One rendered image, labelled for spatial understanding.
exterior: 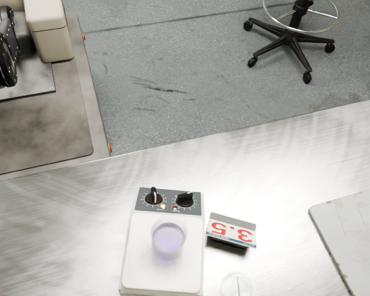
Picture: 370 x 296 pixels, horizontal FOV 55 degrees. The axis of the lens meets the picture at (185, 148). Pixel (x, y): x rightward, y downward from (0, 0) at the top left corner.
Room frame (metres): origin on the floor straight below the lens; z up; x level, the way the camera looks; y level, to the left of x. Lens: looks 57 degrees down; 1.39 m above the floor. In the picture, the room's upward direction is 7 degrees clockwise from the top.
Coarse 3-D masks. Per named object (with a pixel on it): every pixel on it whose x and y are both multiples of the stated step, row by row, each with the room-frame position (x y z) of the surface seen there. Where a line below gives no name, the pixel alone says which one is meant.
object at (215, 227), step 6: (210, 222) 0.25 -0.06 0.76; (216, 222) 0.25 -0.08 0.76; (210, 228) 0.23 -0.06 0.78; (216, 228) 0.24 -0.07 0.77; (222, 228) 0.24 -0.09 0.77; (228, 228) 0.24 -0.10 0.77; (234, 228) 0.25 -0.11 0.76; (240, 228) 0.25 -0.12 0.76; (222, 234) 0.22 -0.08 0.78; (228, 234) 0.23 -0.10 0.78; (234, 234) 0.23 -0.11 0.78; (240, 234) 0.23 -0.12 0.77; (246, 234) 0.23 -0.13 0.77; (252, 234) 0.24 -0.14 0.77; (240, 240) 0.22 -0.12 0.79; (246, 240) 0.22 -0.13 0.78; (252, 240) 0.22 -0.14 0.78
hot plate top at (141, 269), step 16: (144, 224) 0.20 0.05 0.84; (192, 224) 0.21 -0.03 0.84; (128, 240) 0.17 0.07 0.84; (144, 240) 0.18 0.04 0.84; (192, 240) 0.19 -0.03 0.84; (128, 256) 0.15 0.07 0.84; (144, 256) 0.15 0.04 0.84; (192, 256) 0.16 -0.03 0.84; (128, 272) 0.13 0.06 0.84; (144, 272) 0.13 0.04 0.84; (160, 272) 0.13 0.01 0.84; (176, 272) 0.14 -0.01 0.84; (192, 272) 0.14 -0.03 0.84; (128, 288) 0.10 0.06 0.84; (144, 288) 0.11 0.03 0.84; (160, 288) 0.11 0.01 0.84; (176, 288) 0.11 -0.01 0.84; (192, 288) 0.11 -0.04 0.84
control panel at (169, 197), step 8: (144, 192) 0.28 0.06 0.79; (160, 192) 0.29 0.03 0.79; (168, 192) 0.29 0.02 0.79; (176, 192) 0.29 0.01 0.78; (184, 192) 0.30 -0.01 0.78; (200, 192) 0.30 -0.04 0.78; (136, 200) 0.26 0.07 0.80; (144, 200) 0.26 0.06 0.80; (168, 200) 0.27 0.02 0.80; (200, 200) 0.28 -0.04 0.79; (136, 208) 0.24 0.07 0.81; (144, 208) 0.24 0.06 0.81; (152, 208) 0.24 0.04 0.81; (160, 208) 0.25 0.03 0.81; (168, 208) 0.25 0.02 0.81; (176, 208) 0.25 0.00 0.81; (184, 208) 0.25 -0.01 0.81; (192, 208) 0.25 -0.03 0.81; (200, 208) 0.26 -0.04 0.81
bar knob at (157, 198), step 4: (152, 188) 0.28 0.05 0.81; (152, 192) 0.27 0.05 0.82; (156, 192) 0.27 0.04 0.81; (148, 196) 0.27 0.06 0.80; (152, 196) 0.27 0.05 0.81; (156, 196) 0.26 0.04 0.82; (160, 196) 0.27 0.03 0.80; (148, 200) 0.26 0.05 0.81; (152, 200) 0.26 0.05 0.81; (156, 200) 0.26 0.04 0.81; (160, 200) 0.26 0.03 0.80
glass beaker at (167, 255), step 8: (160, 216) 0.19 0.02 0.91; (168, 216) 0.20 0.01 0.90; (176, 216) 0.20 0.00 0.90; (184, 216) 0.20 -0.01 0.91; (152, 224) 0.18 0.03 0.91; (184, 224) 0.19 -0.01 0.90; (152, 232) 0.17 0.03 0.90; (184, 232) 0.18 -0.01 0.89; (152, 240) 0.16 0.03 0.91; (184, 240) 0.16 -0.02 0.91; (152, 248) 0.16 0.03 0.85; (160, 248) 0.15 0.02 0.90; (176, 248) 0.15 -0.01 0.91; (160, 256) 0.15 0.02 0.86; (168, 256) 0.15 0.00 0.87; (176, 256) 0.15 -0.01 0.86
